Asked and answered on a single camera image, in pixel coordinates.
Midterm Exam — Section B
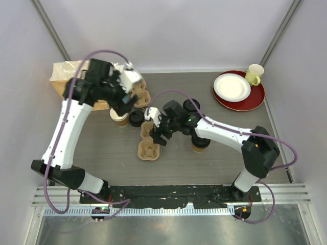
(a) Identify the black coffee cup lid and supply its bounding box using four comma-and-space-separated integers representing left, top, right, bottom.
191, 136, 211, 149

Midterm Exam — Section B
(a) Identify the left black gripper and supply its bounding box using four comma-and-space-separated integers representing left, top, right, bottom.
100, 70, 139, 116

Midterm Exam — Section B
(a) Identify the stack of black lids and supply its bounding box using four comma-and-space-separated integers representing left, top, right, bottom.
128, 110, 145, 128

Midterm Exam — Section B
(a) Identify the brown paper bag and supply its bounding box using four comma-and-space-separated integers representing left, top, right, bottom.
49, 60, 109, 111

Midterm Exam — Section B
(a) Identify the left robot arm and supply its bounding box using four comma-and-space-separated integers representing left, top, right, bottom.
31, 59, 143, 204

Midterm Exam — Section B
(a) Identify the aluminium frame rail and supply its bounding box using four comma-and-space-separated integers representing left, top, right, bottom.
48, 184, 311, 220

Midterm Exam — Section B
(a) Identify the brown paper cup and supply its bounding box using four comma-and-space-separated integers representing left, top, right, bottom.
192, 144, 207, 153

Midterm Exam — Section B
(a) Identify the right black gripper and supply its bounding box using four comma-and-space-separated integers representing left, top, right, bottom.
150, 111, 180, 145

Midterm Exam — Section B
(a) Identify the stack of paper cups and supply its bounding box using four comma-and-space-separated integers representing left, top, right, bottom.
109, 108, 128, 127

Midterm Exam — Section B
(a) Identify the cardboard cup carrier stack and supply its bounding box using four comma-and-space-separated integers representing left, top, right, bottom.
131, 79, 151, 108

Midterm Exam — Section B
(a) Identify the single cardboard cup carrier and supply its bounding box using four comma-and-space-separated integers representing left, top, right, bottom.
137, 122, 160, 161

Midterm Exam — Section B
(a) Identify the purple cable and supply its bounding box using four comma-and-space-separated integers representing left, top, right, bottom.
148, 89, 299, 225
43, 50, 132, 222

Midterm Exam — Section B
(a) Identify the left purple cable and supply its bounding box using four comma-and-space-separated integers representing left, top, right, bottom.
43, 50, 132, 222

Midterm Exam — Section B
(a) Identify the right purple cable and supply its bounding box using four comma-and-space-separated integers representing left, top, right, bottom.
148, 89, 299, 225

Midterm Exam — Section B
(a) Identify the pale yellow mug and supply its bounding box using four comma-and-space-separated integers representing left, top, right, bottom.
245, 64, 265, 86

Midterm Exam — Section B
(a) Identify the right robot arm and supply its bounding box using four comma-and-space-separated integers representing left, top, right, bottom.
144, 100, 280, 202

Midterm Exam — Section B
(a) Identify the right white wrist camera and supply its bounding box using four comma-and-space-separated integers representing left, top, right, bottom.
144, 107, 161, 127

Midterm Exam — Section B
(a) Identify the white paper plate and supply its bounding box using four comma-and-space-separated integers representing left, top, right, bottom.
213, 73, 251, 102

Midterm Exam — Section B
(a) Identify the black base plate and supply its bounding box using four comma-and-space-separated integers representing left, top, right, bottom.
79, 184, 263, 209

